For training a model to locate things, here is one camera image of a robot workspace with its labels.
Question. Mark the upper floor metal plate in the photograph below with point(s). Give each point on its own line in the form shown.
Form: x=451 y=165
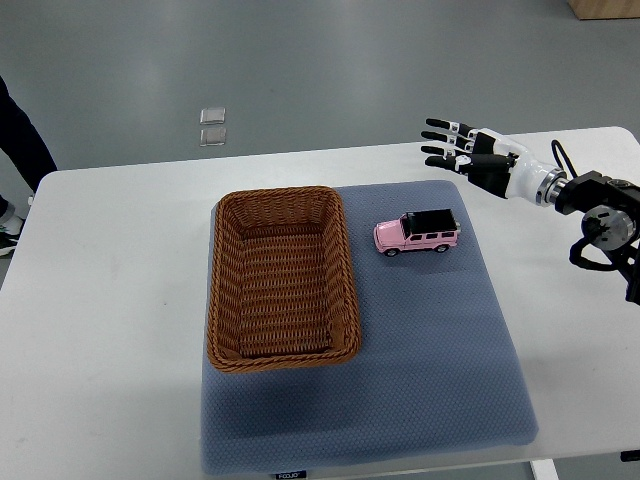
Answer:
x=212 y=115

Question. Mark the white table leg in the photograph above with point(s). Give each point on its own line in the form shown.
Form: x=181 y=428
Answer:
x=544 y=469

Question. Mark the blue grey foam mat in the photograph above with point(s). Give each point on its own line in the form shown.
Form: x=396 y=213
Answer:
x=437 y=370

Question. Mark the pink toy car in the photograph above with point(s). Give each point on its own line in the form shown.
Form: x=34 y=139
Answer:
x=430 y=230

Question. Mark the brown wicker basket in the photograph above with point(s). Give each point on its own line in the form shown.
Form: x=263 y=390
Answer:
x=282 y=290

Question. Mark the person in dark clothes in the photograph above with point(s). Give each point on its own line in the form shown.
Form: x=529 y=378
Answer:
x=22 y=143

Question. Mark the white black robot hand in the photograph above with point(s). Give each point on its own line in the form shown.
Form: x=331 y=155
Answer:
x=491 y=161

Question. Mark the wooden box corner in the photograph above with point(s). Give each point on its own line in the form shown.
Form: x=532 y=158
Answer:
x=605 y=9

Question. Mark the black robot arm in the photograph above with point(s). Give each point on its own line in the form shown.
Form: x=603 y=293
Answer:
x=609 y=227

